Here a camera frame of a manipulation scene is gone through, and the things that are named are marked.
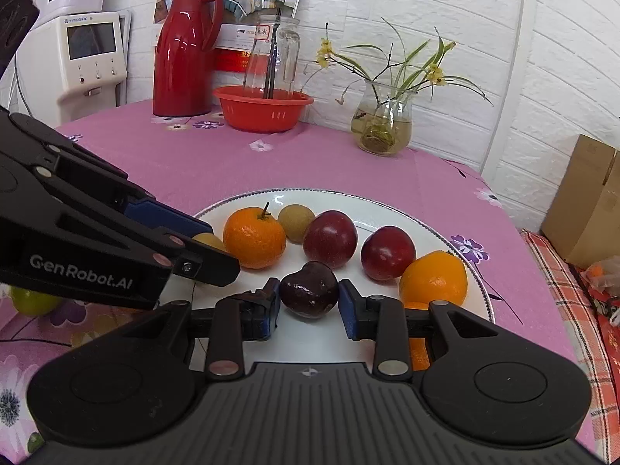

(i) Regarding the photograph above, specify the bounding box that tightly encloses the small tan kiwi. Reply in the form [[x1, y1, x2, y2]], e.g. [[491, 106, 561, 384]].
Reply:
[[192, 232, 226, 252]]

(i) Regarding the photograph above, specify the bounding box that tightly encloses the green apple front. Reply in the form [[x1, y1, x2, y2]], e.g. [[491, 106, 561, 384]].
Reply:
[[9, 287, 62, 317]]

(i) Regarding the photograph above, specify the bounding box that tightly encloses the mandarin orange with stem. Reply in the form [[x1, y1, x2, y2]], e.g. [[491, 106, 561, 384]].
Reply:
[[223, 204, 287, 270]]

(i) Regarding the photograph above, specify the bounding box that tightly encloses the dark plum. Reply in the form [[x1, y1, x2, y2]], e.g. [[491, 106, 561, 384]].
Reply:
[[277, 262, 341, 319]]

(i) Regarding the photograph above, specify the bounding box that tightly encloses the red plum front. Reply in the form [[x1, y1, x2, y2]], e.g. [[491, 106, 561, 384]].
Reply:
[[360, 226, 416, 281]]

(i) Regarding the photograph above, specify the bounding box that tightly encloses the red plum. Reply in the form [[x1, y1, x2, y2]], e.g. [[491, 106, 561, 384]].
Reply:
[[303, 210, 357, 270], [360, 226, 416, 281]]

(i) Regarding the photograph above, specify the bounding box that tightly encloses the large orange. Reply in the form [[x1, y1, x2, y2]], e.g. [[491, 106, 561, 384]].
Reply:
[[398, 251, 468, 310]]

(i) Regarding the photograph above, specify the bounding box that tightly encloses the brown kiwi fruit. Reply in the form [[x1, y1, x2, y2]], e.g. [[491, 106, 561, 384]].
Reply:
[[277, 204, 315, 244]]

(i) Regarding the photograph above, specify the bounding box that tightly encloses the red thermos jug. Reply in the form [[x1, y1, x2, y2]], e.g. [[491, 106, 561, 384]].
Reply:
[[152, 0, 224, 118]]

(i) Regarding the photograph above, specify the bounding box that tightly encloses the red plastic basin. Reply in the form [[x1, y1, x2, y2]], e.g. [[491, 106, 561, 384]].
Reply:
[[214, 85, 314, 133]]

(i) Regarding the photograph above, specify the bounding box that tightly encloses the white water dispenser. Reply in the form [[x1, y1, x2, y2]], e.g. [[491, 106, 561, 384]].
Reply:
[[15, 12, 127, 128]]

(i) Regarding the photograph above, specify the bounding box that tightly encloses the glass vase with plant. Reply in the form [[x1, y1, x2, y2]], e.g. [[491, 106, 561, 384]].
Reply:
[[310, 22, 491, 157]]

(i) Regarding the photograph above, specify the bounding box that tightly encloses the plaid red cloth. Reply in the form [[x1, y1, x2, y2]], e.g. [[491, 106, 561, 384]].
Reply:
[[520, 230, 619, 463]]

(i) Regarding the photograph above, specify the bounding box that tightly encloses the glass pitcher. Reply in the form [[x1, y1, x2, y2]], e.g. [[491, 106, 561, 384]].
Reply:
[[243, 9, 301, 99]]

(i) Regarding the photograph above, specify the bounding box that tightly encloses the brown cardboard box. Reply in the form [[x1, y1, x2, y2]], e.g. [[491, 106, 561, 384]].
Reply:
[[541, 134, 620, 269]]

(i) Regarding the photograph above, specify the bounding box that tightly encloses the plastic bag with fruit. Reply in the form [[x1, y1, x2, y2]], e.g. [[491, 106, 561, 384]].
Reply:
[[580, 255, 620, 298]]

